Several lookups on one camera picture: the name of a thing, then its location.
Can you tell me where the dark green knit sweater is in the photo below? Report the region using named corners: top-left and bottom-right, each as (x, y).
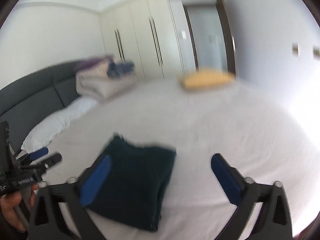
top-left (79, 134), bottom-right (177, 232)

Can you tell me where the person's left hand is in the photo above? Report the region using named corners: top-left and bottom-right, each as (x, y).
top-left (0, 183), bottom-right (41, 231)

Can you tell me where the white pillow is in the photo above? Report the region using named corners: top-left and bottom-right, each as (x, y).
top-left (21, 96), bottom-right (99, 153)

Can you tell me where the dark grey headboard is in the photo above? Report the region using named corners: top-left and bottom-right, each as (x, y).
top-left (1, 61), bottom-right (80, 155)

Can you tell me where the white bed sheet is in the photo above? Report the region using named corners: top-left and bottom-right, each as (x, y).
top-left (44, 79), bottom-right (319, 239)

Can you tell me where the folded beige duvet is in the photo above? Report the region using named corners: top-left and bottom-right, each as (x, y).
top-left (75, 60), bottom-right (138, 101)

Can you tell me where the purple pillow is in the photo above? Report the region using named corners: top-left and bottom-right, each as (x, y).
top-left (74, 55), bottom-right (114, 72)

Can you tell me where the blue grey cloth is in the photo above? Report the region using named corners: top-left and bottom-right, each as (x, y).
top-left (106, 62), bottom-right (135, 79)

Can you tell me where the cream wardrobe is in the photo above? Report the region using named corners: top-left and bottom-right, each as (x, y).
top-left (100, 0), bottom-right (196, 82)

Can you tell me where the yellow pillow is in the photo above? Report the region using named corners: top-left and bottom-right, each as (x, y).
top-left (179, 68), bottom-right (235, 90)

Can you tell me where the wall switch plate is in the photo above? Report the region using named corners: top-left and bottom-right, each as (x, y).
top-left (292, 43), bottom-right (299, 56)

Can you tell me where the wall socket plate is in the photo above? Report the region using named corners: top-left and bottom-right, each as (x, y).
top-left (313, 46), bottom-right (320, 59)

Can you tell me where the brown door frame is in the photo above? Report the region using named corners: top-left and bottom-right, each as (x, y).
top-left (183, 0), bottom-right (237, 75)

